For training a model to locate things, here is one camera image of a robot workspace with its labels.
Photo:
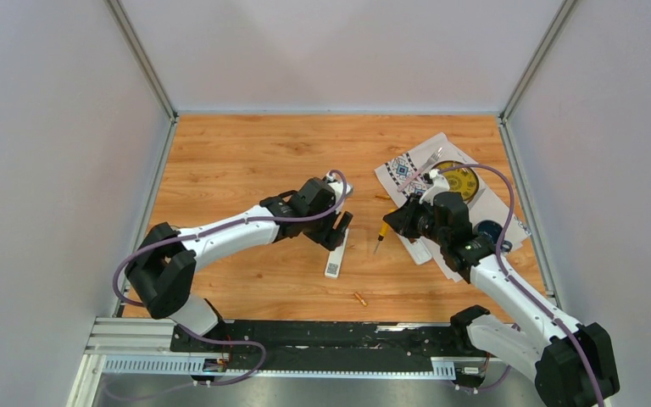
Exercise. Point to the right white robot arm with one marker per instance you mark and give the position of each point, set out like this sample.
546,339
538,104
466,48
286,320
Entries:
569,363

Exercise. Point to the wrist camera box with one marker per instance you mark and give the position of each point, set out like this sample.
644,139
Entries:
439,184
337,181

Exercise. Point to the yellow round plate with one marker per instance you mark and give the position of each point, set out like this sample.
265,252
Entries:
463,180

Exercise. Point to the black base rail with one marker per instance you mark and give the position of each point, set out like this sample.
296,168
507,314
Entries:
328,345

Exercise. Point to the short white remote control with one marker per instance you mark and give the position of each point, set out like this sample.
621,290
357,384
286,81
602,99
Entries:
417,250

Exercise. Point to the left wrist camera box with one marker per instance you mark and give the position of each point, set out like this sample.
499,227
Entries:
337,181

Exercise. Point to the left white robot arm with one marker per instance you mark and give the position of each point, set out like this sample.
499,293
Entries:
161,271

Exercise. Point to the yellow handled screwdriver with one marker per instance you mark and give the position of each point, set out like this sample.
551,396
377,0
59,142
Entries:
381,236

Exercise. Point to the patterned white cloth mat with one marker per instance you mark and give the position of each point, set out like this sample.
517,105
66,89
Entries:
487,211

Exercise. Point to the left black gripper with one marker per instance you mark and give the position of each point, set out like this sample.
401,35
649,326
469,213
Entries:
331,238

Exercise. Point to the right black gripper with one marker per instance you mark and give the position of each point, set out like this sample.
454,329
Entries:
401,220

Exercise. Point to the long white remote control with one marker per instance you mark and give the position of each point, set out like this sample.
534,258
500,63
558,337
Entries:
335,258

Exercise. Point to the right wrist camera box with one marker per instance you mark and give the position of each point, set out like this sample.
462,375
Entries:
439,184

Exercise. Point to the dark blue cup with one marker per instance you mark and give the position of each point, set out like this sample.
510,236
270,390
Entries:
491,230

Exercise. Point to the metal fork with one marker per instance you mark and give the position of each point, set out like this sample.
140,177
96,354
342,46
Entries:
431,160

